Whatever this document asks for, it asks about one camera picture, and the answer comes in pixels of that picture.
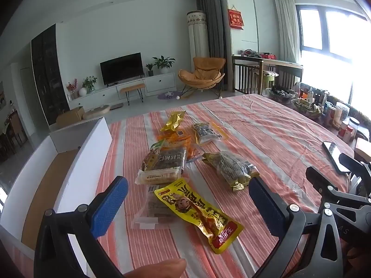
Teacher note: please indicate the gold snack packet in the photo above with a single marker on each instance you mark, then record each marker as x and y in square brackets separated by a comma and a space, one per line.
[172, 121]

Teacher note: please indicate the brown cardboard box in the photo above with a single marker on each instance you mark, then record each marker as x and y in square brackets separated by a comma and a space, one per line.
[71, 115]

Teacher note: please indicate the large window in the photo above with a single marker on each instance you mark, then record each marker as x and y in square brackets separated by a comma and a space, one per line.
[339, 34]

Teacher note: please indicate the person's left hand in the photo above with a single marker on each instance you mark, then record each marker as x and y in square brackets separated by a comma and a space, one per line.
[156, 269]

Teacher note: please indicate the black smartphone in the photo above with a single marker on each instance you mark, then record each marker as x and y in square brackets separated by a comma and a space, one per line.
[333, 153]

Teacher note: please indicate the grey curtain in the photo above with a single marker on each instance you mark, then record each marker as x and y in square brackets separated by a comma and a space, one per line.
[214, 20]

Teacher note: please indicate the white television cabinet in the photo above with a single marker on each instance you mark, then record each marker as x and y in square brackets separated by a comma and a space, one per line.
[159, 82]

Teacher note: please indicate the wooden dining chair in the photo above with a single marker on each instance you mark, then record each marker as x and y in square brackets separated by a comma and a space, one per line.
[17, 127]

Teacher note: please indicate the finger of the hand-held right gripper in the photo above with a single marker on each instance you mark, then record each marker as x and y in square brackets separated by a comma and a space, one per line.
[316, 176]
[350, 163]

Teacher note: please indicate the purple floor mat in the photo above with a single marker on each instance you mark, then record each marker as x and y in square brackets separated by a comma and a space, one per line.
[166, 95]

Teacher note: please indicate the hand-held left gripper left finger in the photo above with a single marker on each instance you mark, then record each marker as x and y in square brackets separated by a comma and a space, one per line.
[111, 202]

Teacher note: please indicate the wooden slatted railing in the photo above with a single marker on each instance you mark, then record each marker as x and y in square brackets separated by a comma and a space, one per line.
[246, 72]

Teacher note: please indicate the covered standing air conditioner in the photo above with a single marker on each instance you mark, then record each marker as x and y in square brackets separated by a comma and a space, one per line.
[198, 40]

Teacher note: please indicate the clear packet of brown cakes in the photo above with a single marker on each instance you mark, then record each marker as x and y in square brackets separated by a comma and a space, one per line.
[153, 208]

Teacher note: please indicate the red flowers in vase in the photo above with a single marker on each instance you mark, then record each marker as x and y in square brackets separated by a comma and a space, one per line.
[72, 87]

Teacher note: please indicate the beige oval cat scratcher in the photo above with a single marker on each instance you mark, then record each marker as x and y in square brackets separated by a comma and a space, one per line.
[95, 111]

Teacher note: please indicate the white cardboard box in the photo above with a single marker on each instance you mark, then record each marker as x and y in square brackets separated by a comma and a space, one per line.
[87, 162]

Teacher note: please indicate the round white vase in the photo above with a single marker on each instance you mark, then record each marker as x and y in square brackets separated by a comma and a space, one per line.
[83, 92]

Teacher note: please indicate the leafy plant in white pot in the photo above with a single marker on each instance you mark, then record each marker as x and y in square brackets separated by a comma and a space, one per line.
[163, 62]

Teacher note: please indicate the grey floor mat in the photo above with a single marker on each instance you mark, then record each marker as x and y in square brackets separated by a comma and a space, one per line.
[116, 107]

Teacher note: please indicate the wicker basket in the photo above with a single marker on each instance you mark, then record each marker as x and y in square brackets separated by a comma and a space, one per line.
[307, 108]
[281, 95]

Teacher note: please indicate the dark clear walnut packet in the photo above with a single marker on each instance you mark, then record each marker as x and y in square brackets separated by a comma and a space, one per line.
[171, 159]

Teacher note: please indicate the yellow-edged clear peanut packet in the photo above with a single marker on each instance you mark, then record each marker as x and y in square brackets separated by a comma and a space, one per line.
[207, 133]

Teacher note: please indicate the wooden bench with metal legs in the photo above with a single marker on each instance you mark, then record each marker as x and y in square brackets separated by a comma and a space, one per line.
[132, 87]

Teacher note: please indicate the row of bottles and jars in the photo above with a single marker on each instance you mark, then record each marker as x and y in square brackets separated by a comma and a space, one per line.
[342, 115]

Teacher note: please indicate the green plant in glass vase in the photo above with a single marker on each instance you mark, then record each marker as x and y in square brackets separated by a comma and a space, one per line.
[89, 82]

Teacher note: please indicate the red wall hanging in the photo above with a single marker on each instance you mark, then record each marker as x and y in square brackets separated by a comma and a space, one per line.
[235, 18]

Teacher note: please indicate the green white snack packet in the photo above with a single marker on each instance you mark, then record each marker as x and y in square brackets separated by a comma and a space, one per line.
[149, 162]

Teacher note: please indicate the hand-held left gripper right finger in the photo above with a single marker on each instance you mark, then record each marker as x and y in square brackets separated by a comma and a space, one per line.
[266, 208]

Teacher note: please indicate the wall painting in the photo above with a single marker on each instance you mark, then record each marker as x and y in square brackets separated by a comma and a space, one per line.
[2, 95]

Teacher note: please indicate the orange striped tablecloth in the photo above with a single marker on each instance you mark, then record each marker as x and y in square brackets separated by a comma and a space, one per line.
[289, 127]

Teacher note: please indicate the orange snack packet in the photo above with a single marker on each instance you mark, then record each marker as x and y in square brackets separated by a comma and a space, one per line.
[179, 140]

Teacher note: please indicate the green stool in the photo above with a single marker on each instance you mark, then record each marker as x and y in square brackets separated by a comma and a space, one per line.
[269, 78]

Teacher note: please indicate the yellow sunflower seed packet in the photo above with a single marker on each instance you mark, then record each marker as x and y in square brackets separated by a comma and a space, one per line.
[232, 169]

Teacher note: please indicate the dark glass display cabinet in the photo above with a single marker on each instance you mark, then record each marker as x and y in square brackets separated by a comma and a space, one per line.
[46, 72]

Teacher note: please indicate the orange rocking chair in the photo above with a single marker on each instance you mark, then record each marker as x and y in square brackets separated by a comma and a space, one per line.
[203, 69]

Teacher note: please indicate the flat screen television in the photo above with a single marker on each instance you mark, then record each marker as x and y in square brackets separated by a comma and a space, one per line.
[121, 68]

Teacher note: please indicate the white curtain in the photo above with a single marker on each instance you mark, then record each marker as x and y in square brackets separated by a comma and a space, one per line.
[285, 26]

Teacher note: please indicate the yellow cartoon snack packet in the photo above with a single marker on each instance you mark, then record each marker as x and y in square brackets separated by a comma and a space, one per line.
[191, 208]

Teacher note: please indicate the small plant in dark pot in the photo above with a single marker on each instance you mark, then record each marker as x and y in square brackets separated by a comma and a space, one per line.
[149, 69]

